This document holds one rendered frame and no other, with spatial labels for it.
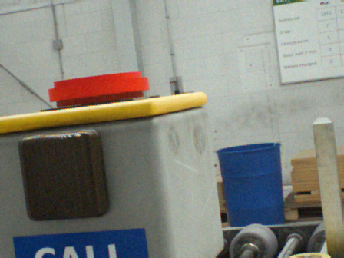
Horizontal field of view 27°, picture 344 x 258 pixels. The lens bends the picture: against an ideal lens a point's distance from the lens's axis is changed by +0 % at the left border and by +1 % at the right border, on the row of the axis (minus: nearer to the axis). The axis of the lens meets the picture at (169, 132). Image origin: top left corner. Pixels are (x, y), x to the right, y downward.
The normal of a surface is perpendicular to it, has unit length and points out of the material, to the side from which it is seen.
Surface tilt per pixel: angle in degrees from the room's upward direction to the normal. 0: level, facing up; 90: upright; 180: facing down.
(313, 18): 90
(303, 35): 90
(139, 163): 90
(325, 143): 90
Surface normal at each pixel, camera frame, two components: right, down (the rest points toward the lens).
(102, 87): 0.18, 0.03
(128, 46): -0.31, 0.09
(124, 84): 0.57, -0.03
